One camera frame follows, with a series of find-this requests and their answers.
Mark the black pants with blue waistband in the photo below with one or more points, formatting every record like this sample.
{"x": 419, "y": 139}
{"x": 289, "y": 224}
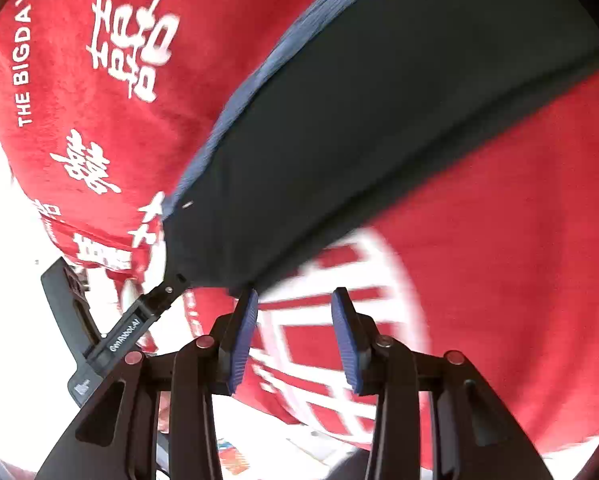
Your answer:
{"x": 379, "y": 135}

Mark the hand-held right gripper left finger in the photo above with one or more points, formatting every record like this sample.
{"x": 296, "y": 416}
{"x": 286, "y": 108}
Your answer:
{"x": 243, "y": 340}

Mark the red printed blanket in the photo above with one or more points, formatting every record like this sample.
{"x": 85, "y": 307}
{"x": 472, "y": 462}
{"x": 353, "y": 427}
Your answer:
{"x": 479, "y": 285}

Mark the colourful printed paper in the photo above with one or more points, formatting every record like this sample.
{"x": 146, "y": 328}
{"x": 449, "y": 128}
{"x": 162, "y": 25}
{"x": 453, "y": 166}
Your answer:
{"x": 233, "y": 456}

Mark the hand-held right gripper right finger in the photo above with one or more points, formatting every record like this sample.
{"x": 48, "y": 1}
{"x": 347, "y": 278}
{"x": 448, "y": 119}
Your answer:
{"x": 347, "y": 345}

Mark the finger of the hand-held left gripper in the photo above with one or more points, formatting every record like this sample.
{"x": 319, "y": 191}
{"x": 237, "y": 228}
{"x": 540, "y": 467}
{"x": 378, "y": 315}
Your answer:
{"x": 162, "y": 296}

